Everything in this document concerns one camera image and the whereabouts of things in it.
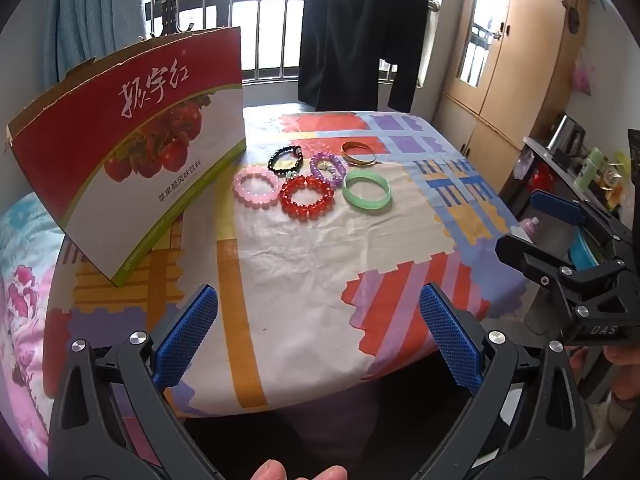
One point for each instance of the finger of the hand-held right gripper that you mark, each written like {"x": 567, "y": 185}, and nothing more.
{"x": 555, "y": 207}
{"x": 530, "y": 255}

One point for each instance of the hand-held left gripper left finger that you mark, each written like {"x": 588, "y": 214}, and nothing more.
{"x": 187, "y": 330}

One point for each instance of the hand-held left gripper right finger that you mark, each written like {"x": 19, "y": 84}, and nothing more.
{"x": 450, "y": 335}

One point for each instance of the printed cardboard box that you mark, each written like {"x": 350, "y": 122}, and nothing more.
{"x": 150, "y": 85}

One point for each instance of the person's right forearm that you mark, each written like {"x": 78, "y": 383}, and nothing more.
{"x": 620, "y": 425}

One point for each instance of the person's right hand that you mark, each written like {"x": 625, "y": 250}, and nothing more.
{"x": 625, "y": 355}

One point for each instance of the person's left hand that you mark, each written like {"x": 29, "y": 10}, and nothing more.
{"x": 300, "y": 472}

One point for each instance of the green bottle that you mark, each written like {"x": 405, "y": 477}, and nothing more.
{"x": 593, "y": 165}

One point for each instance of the dark side desk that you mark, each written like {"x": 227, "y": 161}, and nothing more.
{"x": 535, "y": 150}

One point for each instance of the silver kettle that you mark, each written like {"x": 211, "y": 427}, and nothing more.
{"x": 567, "y": 132}

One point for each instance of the colourful patterned tablecloth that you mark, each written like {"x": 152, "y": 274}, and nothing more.
{"x": 300, "y": 260}

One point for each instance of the pink plastic bag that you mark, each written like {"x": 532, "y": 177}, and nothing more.
{"x": 582, "y": 75}

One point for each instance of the wooden wardrobe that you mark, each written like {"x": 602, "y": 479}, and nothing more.
{"x": 530, "y": 60}

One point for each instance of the green jade bangle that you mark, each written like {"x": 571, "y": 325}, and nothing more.
{"x": 367, "y": 207}

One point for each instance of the floral bed sheet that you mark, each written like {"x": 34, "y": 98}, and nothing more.
{"x": 25, "y": 310}

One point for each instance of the dark hanging pouch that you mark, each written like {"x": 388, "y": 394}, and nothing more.
{"x": 574, "y": 20}

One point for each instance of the gold bangle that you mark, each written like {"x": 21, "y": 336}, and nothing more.
{"x": 362, "y": 162}

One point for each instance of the black jacket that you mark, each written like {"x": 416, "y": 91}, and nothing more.
{"x": 410, "y": 35}

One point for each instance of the black long coat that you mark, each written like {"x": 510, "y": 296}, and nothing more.
{"x": 345, "y": 35}

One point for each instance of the blue curtain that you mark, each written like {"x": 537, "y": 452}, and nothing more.
{"x": 90, "y": 20}

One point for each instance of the black coat rack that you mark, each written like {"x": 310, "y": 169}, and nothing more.
{"x": 167, "y": 0}

